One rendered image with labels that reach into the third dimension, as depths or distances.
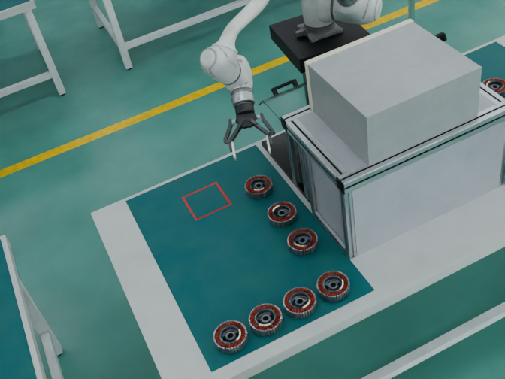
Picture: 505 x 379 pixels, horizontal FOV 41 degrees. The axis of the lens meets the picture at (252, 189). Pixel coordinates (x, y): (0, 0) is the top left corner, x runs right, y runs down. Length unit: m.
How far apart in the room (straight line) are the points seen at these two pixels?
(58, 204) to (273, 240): 1.96
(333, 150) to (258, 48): 2.82
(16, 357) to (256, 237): 0.94
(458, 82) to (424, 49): 0.20
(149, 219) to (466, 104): 1.28
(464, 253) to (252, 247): 0.75
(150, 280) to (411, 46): 1.24
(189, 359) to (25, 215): 2.17
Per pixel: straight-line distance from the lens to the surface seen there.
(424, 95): 2.18
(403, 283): 2.35
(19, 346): 2.53
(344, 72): 2.29
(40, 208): 4.21
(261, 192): 2.66
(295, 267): 2.42
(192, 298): 2.41
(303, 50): 3.36
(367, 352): 3.09
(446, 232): 2.51
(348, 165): 2.22
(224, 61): 2.54
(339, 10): 3.26
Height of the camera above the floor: 2.59
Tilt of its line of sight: 42 degrees down
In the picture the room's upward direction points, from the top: 12 degrees counter-clockwise
